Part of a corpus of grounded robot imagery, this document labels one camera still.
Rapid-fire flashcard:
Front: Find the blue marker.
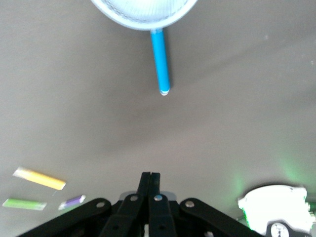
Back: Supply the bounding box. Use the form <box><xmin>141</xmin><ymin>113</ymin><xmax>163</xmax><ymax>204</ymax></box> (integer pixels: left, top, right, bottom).
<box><xmin>150</xmin><ymin>28</ymin><xmax>172</xmax><ymax>97</ymax></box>

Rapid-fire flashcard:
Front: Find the yellow marker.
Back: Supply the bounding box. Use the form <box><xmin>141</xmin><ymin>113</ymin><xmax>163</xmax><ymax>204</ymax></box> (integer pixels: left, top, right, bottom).
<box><xmin>12</xmin><ymin>166</ymin><xmax>67</xmax><ymax>191</ymax></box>

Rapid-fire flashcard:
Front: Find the purple marker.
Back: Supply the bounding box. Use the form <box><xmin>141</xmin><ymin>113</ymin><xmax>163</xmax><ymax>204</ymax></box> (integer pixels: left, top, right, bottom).
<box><xmin>58</xmin><ymin>195</ymin><xmax>87</xmax><ymax>211</ymax></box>

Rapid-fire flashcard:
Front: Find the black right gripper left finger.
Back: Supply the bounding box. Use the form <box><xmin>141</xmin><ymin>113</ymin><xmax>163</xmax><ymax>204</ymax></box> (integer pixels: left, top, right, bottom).
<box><xmin>17</xmin><ymin>172</ymin><xmax>152</xmax><ymax>237</ymax></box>

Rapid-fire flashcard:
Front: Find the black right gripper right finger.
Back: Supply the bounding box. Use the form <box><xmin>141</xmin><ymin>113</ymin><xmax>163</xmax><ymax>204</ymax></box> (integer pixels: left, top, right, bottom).
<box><xmin>148</xmin><ymin>172</ymin><xmax>265</xmax><ymax>237</ymax></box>

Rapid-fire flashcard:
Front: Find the green marker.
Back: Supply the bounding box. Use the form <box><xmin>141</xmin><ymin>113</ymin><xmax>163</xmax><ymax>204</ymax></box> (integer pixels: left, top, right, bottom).
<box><xmin>1</xmin><ymin>197</ymin><xmax>48</xmax><ymax>211</ymax></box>

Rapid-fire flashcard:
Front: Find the light blue plastic cup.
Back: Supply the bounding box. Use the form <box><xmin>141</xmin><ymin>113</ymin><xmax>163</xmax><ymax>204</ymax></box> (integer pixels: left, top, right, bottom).
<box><xmin>89</xmin><ymin>0</ymin><xmax>199</xmax><ymax>32</ymax></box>

